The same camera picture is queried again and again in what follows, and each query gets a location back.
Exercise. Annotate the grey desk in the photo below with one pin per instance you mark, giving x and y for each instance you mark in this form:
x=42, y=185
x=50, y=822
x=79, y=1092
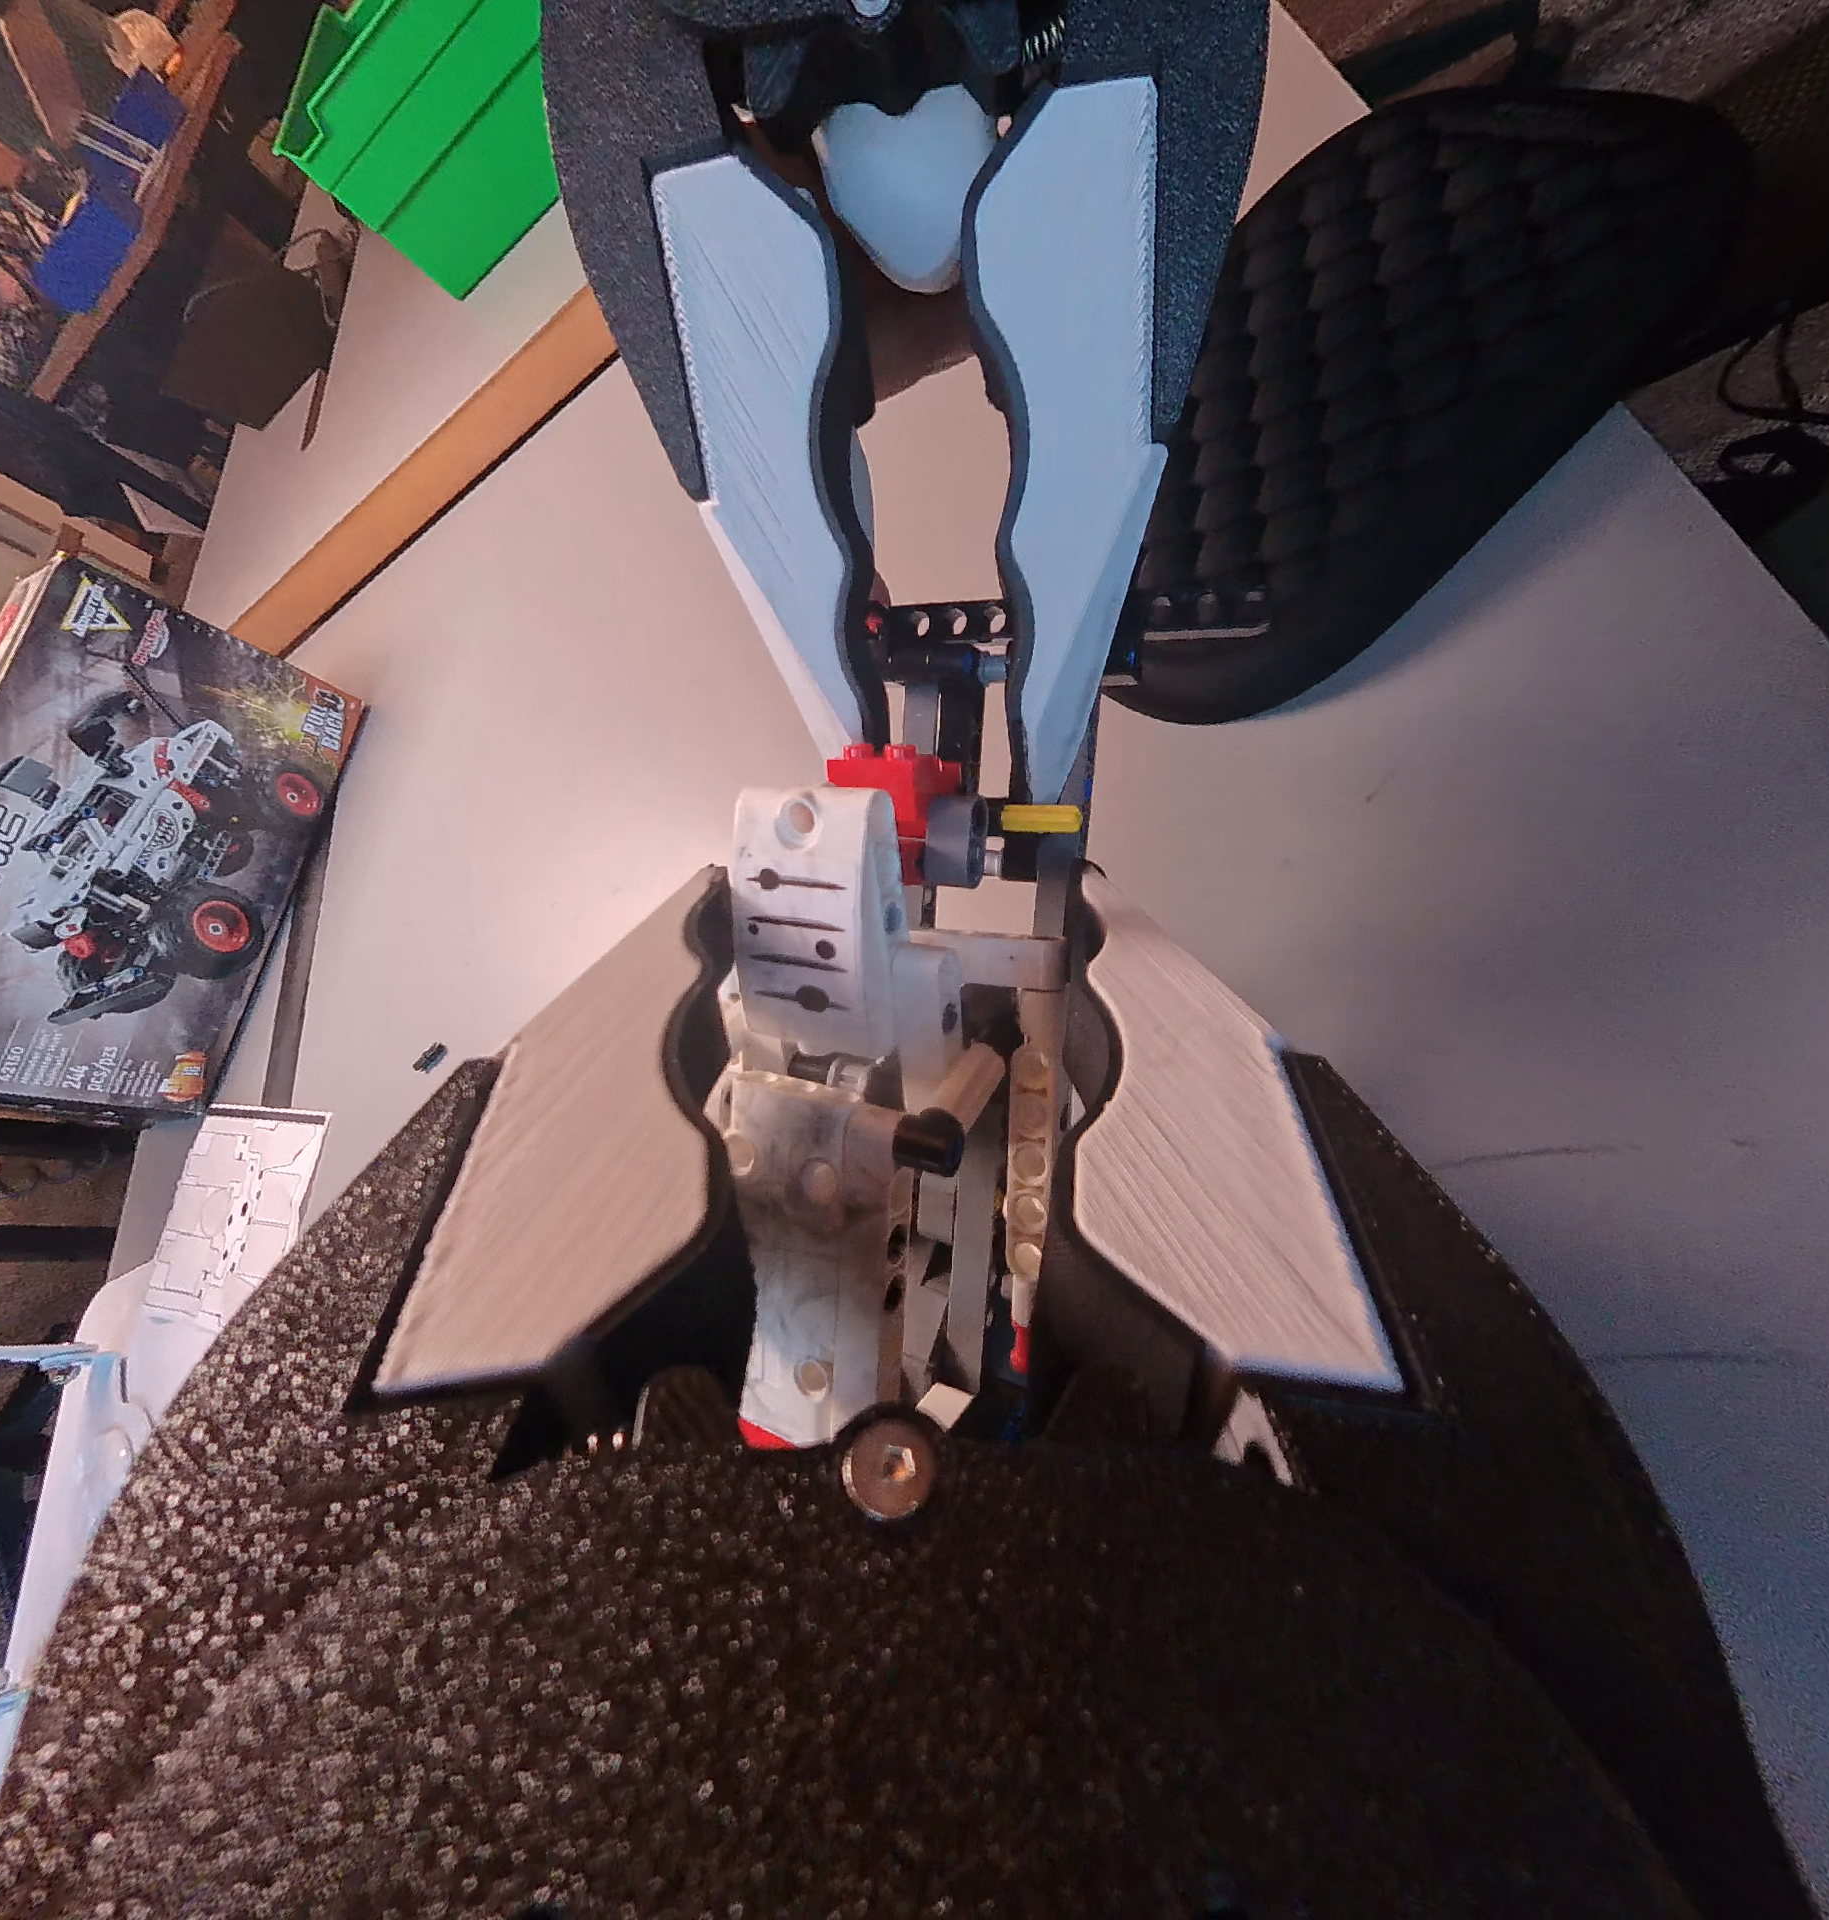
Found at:
x=554, y=750

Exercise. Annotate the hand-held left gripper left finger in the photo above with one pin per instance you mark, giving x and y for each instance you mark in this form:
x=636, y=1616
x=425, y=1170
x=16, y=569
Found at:
x=554, y=1203

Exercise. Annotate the small yellow brick axle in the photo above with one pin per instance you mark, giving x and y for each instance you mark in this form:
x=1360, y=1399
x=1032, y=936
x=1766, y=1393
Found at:
x=1034, y=814

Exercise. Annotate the toy brick vehicle model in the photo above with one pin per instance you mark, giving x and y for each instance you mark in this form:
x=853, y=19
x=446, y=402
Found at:
x=826, y=902

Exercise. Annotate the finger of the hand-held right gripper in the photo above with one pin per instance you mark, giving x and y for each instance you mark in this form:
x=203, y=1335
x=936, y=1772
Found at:
x=742, y=360
x=1089, y=360

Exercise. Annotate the toy set cardboard box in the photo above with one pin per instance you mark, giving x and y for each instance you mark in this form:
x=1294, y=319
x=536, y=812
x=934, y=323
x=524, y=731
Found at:
x=134, y=811

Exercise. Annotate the green plastic storage bin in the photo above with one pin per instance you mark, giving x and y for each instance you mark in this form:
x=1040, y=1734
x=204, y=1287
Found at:
x=418, y=121

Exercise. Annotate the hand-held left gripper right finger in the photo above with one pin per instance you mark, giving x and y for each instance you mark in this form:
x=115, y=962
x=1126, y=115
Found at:
x=1231, y=1203

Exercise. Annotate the white paper sheet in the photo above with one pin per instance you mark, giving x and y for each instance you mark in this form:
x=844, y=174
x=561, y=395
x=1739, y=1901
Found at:
x=224, y=1203

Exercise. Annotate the wooden edged grey table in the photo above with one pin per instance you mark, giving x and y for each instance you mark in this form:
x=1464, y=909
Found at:
x=375, y=360

